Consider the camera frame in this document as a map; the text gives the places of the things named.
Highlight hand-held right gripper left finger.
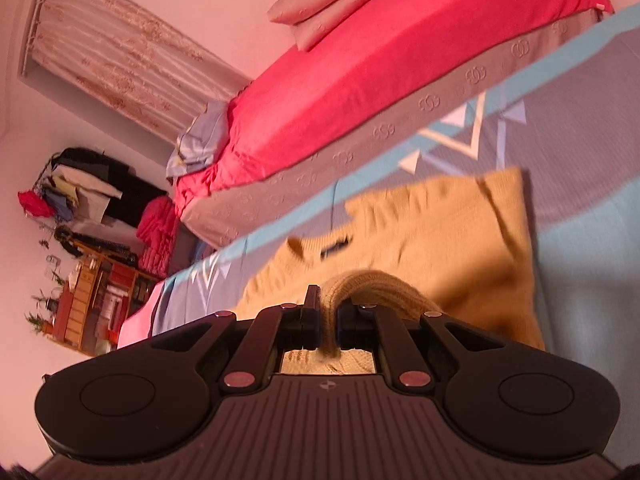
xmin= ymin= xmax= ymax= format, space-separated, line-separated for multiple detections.
xmin=150 ymin=286 xmax=321 ymax=394

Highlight yellow cable-knit cardigan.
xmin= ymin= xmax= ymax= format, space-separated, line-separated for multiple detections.
xmin=235 ymin=166 xmax=547 ymax=377

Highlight rack of hanging dark clothes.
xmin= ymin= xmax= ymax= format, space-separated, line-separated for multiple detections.
xmin=17 ymin=147 xmax=171 ymax=235

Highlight pile of red blankets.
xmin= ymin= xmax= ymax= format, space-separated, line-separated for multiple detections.
xmin=136 ymin=195 xmax=182 ymax=279

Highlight red bed sheet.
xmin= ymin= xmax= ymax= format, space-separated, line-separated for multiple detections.
xmin=172 ymin=0 xmax=614 ymax=211

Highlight wooden shelf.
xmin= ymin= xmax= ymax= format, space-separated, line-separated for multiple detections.
xmin=50 ymin=249 xmax=157 ymax=357

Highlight crumpled light blue cloth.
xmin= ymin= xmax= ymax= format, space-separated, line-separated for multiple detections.
xmin=166 ymin=101 xmax=232 ymax=179

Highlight green potted plant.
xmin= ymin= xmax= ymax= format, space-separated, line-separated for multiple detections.
xmin=24 ymin=292 xmax=67 ymax=335

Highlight floral sheer curtain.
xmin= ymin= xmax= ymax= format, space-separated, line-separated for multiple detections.
xmin=20 ymin=0 xmax=253 ymax=147

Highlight grey ring-patterned mattress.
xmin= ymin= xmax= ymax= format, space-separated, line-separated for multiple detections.
xmin=179 ymin=5 xmax=608 ymax=251

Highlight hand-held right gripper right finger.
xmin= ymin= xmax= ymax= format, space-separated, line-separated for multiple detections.
xmin=336 ymin=303 xmax=506 ymax=394

